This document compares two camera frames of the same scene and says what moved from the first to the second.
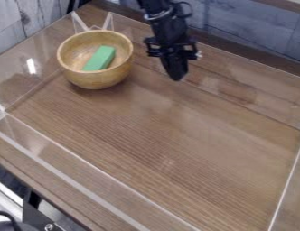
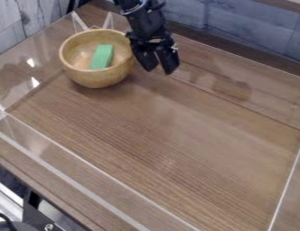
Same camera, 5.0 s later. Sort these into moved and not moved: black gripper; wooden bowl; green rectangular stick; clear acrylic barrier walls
Moved: black gripper; green rectangular stick
Not moved: clear acrylic barrier walls; wooden bowl
